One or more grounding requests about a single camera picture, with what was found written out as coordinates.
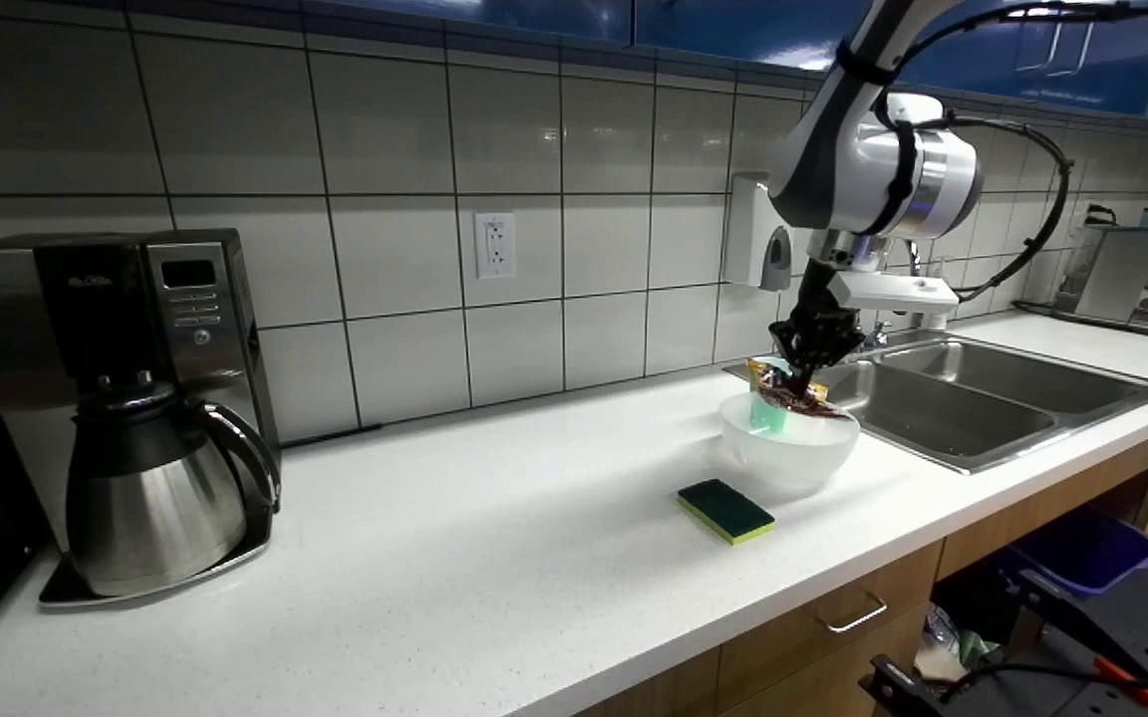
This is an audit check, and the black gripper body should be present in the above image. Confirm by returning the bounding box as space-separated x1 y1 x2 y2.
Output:
795 255 862 345

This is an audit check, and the yellow snack packet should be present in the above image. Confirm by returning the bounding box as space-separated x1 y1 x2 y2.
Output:
744 358 849 422

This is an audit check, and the white translucent bowl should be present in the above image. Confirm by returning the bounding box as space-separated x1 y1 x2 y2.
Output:
714 385 866 503

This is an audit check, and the green plastic cup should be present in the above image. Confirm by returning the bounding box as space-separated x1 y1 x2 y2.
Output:
744 385 795 442

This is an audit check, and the stainless steel double sink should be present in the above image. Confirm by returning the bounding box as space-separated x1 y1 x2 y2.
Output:
834 331 1148 479

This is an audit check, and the green and yellow sponge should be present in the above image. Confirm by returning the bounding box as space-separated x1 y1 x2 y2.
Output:
675 474 781 548

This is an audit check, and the steel espresso machine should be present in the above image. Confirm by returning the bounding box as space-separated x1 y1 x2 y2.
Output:
1012 200 1148 342

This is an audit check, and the blue plastic bin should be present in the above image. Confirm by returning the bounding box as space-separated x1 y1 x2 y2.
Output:
1010 506 1148 601

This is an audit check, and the blue upper cabinet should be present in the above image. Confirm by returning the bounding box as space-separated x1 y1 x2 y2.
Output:
118 0 1148 131

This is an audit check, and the black equipment cart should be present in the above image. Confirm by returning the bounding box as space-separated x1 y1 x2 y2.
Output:
858 567 1148 717

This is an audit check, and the steel coffee maker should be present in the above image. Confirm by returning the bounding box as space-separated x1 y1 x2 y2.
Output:
0 227 280 613

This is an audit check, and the steel coffee carafe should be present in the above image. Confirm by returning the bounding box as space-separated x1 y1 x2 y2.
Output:
60 370 286 601

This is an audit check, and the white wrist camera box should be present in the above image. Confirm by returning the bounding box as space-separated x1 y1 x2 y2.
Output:
825 264 963 321

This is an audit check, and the white wall soap dispenser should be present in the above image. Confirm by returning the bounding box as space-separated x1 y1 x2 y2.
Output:
720 175 800 293

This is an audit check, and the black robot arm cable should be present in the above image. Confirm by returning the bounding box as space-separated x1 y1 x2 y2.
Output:
890 0 1148 307

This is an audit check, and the metal drawer handle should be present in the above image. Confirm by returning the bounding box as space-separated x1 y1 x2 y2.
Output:
816 596 892 640

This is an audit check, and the white wall outlet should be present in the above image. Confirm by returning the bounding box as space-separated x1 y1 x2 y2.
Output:
472 212 522 283

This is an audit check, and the red handled tool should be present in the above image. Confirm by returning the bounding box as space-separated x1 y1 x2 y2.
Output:
1087 655 1148 709

